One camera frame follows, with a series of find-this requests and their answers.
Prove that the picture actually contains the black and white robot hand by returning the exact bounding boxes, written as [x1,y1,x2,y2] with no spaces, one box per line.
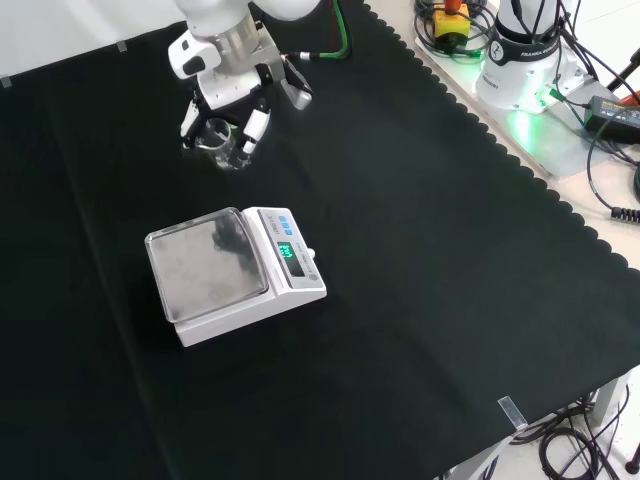
[179,63,274,167]

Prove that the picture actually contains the small clear glass beaker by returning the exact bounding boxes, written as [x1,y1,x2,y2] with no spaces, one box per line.
[193,117,247,172]

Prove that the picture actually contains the white electronic balance steel pan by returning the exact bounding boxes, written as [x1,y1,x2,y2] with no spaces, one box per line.
[144,205,329,349]

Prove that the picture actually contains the yellow stop button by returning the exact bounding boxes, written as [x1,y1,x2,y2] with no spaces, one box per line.
[431,0,472,45]

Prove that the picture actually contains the black bench cloth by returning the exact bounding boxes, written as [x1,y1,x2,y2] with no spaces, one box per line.
[0,0,640,480]

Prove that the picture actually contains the pale board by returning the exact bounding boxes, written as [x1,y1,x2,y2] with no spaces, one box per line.
[413,0,640,182]

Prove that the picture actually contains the black power adapter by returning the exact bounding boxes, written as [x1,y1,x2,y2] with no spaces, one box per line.
[583,94,640,135]

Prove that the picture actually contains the black tripod with orange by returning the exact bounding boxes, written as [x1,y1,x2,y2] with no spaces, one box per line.
[606,45,640,107]

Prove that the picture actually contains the white table leg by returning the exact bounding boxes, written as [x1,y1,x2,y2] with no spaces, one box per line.
[593,373,632,429]

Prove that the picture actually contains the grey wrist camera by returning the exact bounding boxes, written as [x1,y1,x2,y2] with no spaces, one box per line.
[255,41,315,112]

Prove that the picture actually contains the green cable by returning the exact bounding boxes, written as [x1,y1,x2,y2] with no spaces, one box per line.
[298,0,352,62]

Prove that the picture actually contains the black cable bundle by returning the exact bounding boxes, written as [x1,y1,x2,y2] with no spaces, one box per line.
[479,384,639,480]

